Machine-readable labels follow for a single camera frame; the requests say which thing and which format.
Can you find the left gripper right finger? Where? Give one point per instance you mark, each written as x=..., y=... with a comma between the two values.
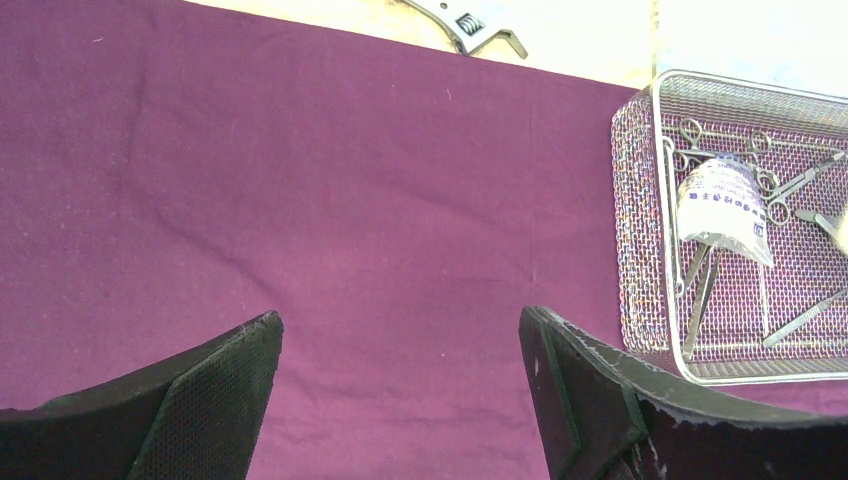
x=603, y=413

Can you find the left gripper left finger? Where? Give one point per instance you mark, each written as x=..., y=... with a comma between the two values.
x=194, y=415

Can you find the purple cloth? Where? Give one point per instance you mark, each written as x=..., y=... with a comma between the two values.
x=169, y=171

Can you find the metal wire mesh tray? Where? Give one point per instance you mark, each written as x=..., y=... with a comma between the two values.
x=749, y=301

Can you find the steel surgical scissors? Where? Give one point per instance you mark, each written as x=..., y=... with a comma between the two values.
x=757, y=152

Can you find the steel forceps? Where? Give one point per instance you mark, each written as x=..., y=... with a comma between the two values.
x=703, y=270

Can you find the pink white gauze packet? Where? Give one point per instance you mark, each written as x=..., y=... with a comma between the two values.
x=719, y=204

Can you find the steel scalpel handle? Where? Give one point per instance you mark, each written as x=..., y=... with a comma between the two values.
x=777, y=336

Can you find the orange handled adjustable wrench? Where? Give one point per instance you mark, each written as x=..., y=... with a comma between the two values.
x=470, y=25

